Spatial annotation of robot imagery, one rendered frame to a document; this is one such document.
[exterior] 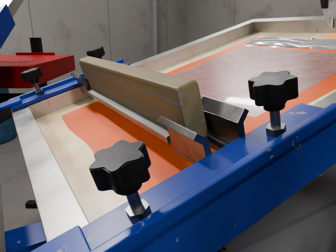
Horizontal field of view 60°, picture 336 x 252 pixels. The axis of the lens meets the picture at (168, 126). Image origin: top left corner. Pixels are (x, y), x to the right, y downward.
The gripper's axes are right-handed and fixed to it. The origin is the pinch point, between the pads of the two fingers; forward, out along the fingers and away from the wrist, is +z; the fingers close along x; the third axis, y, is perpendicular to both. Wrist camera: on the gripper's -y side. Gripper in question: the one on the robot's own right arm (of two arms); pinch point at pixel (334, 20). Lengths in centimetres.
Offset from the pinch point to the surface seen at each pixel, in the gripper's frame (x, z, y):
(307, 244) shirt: -42, 28, 22
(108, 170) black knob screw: -71, -8, 29
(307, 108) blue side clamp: -47, -2, 27
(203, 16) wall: 268, 49, -418
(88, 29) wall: 57, 15, -432
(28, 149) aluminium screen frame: -76, -1, 0
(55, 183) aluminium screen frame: -74, -1, 14
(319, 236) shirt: -39, 28, 22
